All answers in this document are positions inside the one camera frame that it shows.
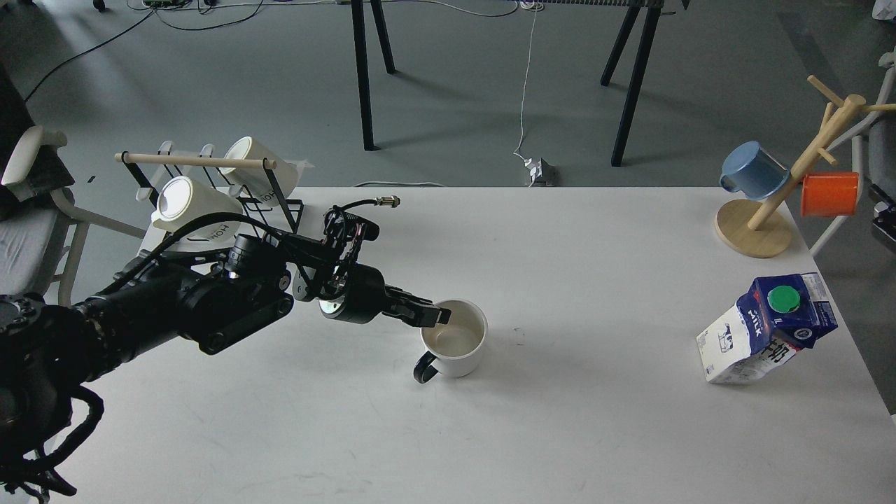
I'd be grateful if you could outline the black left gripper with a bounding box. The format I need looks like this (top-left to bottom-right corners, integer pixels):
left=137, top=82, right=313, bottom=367
left=293, top=204, right=452, bottom=328

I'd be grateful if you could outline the white mug black handle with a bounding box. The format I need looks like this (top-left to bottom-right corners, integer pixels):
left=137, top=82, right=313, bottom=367
left=412, top=300, right=489, bottom=385

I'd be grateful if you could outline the blue white milk carton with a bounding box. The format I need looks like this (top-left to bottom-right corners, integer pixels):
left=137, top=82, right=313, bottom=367
left=696, top=272, right=838, bottom=385

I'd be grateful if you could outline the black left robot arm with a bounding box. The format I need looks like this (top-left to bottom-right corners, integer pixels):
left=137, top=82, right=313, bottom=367
left=1, top=205, right=452, bottom=503

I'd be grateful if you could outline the white ribbed cup rear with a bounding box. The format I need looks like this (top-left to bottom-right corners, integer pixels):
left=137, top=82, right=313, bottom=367
left=224, top=136, right=300, bottom=202

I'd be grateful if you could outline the white ribbed cup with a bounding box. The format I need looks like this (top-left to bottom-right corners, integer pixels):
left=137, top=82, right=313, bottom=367
left=224, top=136, right=300, bottom=202
left=150, top=176, right=243, bottom=232

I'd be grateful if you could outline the white ribbed cup front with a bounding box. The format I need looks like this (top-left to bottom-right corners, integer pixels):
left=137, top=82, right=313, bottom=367
left=150, top=176, right=243, bottom=232

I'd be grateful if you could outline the white power adapter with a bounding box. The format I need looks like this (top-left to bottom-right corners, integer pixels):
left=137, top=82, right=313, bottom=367
left=524, top=157, right=558, bottom=188

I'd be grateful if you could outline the black table leg left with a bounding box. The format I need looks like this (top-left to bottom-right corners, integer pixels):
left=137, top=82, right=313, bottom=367
left=350, top=0, right=397, bottom=151

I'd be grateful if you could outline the black table leg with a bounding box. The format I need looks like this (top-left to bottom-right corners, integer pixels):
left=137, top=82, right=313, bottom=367
left=350, top=0, right=397, bottom=151
left=601, top=1, right=665, bottom=168

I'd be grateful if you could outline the wooden mug tree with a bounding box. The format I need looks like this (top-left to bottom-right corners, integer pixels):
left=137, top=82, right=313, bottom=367
left=714, top=76, right=874, bottom=258

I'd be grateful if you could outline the blue mug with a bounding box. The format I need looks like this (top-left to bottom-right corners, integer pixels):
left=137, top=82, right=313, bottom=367
left=719, top=141, right=790, bottom=201

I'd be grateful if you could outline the grey chair left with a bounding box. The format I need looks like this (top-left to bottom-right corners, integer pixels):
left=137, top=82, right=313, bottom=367
left=1, top=70, right=146, bottom=305

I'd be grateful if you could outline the grey chair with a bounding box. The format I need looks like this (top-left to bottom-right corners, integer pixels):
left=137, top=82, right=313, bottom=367
left=832, top=50, right=895, bottom=253
left=1, top=70, right=146, bottom=305

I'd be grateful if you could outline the black table leg right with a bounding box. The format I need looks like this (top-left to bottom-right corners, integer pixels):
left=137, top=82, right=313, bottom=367
left=601, top=1, right=665, bottom=168

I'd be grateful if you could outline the orange mug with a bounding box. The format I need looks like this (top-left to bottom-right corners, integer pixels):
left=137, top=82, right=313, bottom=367
left=800, top=171, right=860, bottom=218

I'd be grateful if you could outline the grey chair right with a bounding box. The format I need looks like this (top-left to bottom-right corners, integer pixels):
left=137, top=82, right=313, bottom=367
left=832, top=50, right=895, bottom=253

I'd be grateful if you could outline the black wire cup rack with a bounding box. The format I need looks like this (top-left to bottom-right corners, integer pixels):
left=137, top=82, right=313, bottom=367
left=115, top=135, right=306, bottom=233

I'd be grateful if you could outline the white cable on floor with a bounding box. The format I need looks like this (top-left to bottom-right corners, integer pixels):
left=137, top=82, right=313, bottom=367
left=513, top=0, right=545, bottom=163

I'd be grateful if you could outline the black cable on floor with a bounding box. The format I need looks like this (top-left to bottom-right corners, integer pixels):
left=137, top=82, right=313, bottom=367
left=24, top=0, right=265, bottom=100

